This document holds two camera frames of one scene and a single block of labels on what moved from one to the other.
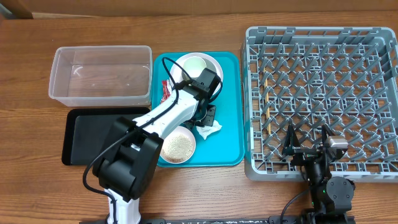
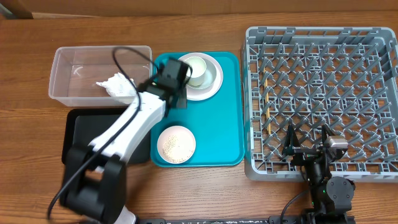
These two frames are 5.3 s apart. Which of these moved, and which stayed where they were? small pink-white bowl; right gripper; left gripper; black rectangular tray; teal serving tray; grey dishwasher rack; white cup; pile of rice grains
Moved: pile of rice grains; left gripper
Stayed: right gripper; teal serving tray; black rectangular tray; small pink-white bowl; grey dishwasher rack; white cup
